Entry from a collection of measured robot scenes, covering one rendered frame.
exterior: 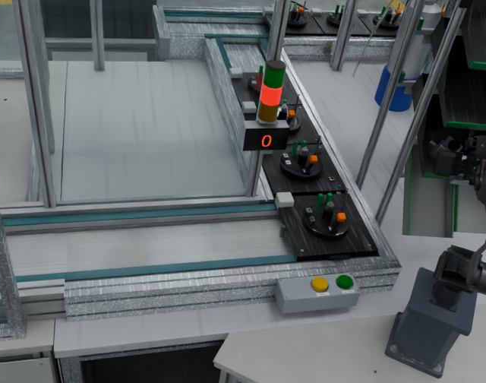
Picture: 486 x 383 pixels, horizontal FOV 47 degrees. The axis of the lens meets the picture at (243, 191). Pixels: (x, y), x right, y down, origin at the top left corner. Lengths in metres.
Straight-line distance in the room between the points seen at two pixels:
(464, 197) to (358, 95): 0.91
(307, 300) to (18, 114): 1.28
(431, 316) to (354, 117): 1.15
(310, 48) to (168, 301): 1.57
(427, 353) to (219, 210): 0.68
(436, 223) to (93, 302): 0.97
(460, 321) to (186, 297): 0.66
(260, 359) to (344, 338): 0.24
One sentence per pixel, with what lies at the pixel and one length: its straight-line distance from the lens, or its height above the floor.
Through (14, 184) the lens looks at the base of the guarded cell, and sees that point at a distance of 1.88.
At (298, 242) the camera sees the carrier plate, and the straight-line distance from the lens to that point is 1.55.
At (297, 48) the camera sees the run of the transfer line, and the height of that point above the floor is 0.92.
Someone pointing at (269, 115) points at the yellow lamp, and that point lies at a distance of 1.44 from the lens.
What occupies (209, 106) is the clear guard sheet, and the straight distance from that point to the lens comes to 1.46.
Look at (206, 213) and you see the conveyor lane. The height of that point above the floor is 0.95.
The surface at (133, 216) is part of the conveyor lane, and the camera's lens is 1.60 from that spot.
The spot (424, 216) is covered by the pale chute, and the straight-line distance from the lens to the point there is 1.67.
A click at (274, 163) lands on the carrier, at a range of 1.80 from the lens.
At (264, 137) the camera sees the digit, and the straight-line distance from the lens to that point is 1.48.
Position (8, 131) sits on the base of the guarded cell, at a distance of 2.11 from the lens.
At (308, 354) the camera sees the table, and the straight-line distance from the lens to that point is 1.47.
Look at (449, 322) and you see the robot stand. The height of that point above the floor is 1.06.
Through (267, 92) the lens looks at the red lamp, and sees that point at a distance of 1.41.
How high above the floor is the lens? 2.06
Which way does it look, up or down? 41 degrees down
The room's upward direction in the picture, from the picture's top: 9 degrees clockwise
